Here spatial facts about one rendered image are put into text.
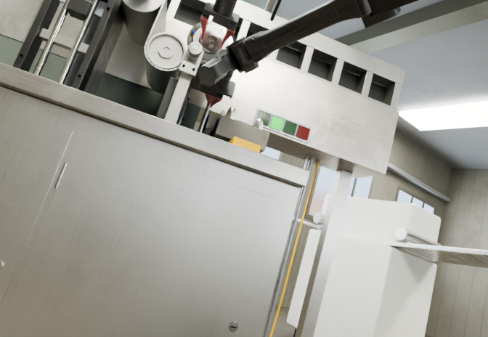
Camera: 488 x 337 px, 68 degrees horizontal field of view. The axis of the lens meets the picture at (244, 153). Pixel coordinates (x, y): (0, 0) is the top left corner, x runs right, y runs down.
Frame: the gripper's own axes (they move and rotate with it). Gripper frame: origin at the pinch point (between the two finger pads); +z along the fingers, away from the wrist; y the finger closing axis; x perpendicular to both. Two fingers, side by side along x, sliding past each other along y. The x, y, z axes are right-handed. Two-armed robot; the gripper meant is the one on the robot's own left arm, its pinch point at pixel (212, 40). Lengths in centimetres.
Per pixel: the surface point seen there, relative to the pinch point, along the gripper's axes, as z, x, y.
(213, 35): 0.4, 4.4, -0.2
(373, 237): 144, 88, 170
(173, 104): 15.3, -16.9, -4.2
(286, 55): 17, 53, 33
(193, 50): 1.9, -7.0, -4.1
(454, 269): 343, 279, 503
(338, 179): 52, 25, 76
